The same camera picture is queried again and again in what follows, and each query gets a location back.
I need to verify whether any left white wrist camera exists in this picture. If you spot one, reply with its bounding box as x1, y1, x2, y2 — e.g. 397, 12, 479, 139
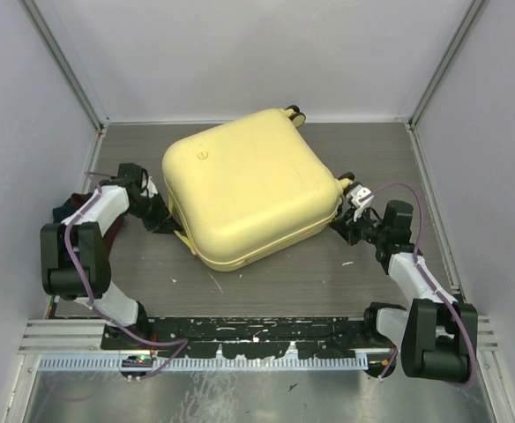
140, 176, 159, 198

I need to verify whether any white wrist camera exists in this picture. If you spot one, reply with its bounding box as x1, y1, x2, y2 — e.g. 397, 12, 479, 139
140, 176, 159, 198
345, 182, 373, 222

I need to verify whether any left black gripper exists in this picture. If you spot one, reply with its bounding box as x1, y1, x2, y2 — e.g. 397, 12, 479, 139
123, 191, 177, 234

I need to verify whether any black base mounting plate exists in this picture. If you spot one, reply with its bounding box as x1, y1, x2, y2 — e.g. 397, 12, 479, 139
101, 315, 415, 359

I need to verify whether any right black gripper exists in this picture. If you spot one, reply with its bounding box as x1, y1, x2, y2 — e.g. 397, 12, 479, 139
332, 202, 390, 245

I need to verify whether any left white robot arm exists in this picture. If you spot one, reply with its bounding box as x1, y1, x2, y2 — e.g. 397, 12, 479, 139
40, 163, 183, 349

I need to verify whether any yellow suitcase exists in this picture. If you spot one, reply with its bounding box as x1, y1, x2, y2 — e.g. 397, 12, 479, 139
161, 105, 354, 271

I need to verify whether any aluminium frame rail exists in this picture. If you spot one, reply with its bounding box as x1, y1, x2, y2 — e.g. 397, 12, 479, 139
17, 315, 501, 374

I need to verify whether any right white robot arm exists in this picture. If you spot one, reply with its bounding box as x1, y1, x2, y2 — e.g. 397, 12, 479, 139
330, 200, 478, 386

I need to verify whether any dark navy crumpled garment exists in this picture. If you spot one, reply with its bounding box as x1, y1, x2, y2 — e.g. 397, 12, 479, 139
52, 193, 124, 254

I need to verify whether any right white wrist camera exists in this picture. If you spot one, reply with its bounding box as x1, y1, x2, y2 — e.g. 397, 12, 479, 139
345, 182, 373, 222

